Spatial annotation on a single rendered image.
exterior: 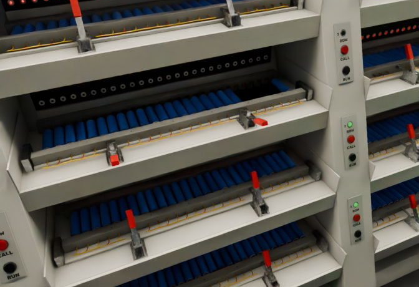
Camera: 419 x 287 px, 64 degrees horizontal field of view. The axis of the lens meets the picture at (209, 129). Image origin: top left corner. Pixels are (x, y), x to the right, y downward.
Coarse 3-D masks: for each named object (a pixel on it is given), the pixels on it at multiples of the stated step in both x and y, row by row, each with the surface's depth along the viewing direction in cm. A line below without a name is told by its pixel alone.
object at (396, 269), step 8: (408, 248) 97; (416, 248) 96; (392, 256) 95; (400, 256) 94; (408, 256) 94; (416, 256) 94; (376, 264) 93; (384, 264) 92; (392, 264) 92; (400, 264) 92; (408, 264) 93; (416, 264) 94; (376, 272) 90; (384, 272) 91; (392, 272) 92; (400, 272) 93; (408, 272) 94; (376, 280) 90; (384, 280) 92; (392, 280) 93
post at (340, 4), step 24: (336, 0) 66; (288, 48) 80; (312, 48) 71; (360, 48) 70; (312, 72) 73; (336, 72) 69; (360, 72) 71; (336, 96) 70; (360, 96) 72; (336, 120) 72; (360, 120) 74; (288, 144) 91; (312, 144) 80; (336, 144) 73; (360, 144) 75; (336, 168) 74; (360, 168) 76; (360, 192) 78; (336, 216) 78; (336, 240) 80; (360, 264) 82
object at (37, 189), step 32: (288, 64) 81; (128, 96) 73; (320, 96) 72; (224, 128) 67; (256, 128) 66; (288, 128) 69; (320, 128) 72; (96, 160) 60; (128, 160) 60; (160, 160) 61; (192, 160) 64; (32, 192) 55; (64, 192) 57; (96, 192) 60
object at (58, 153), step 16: (272, 96) 72; (288, 96) 72; (304, 96) 74; (208, 112) 67; (224, 112) 68; (144, 128) 64; (160, 128) 64; (176, 128) 66; (80, 144) 60; (96, 144) 61; (128, 144) 62; (32, 160) 58; (48, 160) 59
